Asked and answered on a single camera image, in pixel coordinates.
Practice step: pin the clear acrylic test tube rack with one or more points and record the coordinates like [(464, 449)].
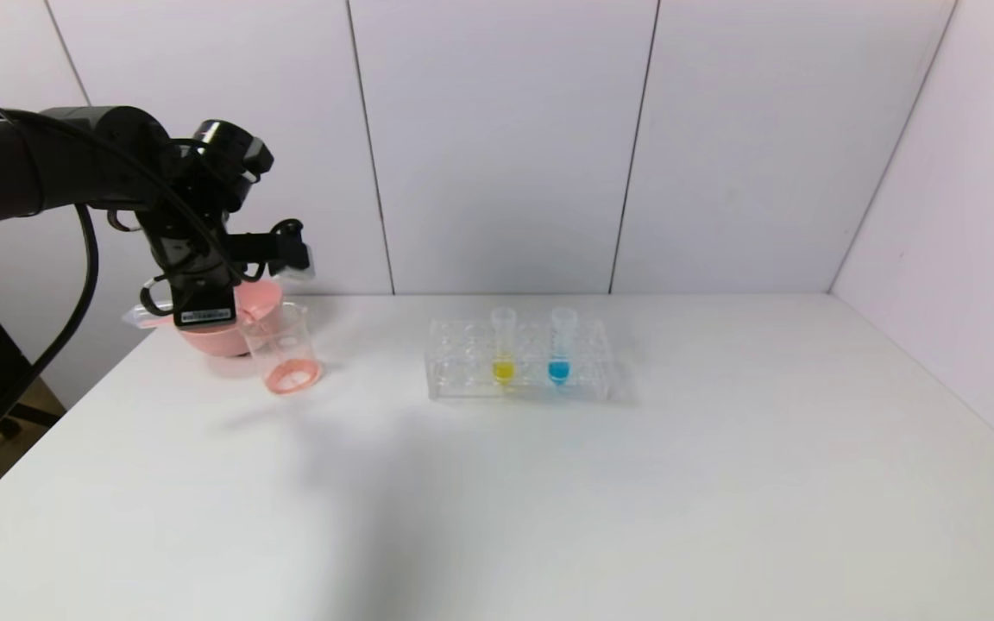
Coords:
[(531, 390)]

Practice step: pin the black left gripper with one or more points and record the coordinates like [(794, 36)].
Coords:
[(204, 312)]

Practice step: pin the clear glass beaker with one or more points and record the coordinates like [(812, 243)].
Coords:
[(290, 371)]

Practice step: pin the test tube with blue pigment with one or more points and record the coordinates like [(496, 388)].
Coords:
[(558, 370)]

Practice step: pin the test tube with yellow pigment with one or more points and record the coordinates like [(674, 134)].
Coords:
[(504, 371)]

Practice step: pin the pink bowl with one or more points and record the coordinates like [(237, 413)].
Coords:
[(221, 342)]

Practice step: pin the test tube with red pigment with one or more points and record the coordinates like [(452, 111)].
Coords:
[(147, 317)]

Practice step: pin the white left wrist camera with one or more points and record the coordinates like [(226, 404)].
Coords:
[(294, 250)]

